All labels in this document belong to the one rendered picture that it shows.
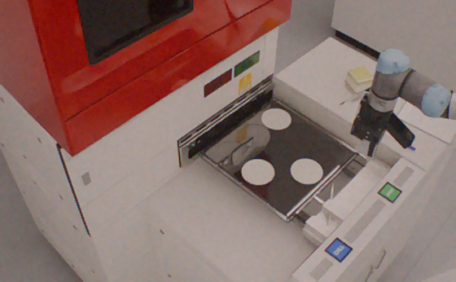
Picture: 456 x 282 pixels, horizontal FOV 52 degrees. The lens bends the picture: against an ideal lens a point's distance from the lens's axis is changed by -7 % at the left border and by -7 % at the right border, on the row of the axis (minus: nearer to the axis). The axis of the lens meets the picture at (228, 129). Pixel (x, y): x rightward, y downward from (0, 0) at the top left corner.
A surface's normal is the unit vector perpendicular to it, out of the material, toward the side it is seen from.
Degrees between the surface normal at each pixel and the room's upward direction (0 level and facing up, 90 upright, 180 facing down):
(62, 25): 90
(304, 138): 0
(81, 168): 90
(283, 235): 0
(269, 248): 0
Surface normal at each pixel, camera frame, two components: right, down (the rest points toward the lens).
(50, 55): 0.72, 0.51
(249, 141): 0.02, -0.70
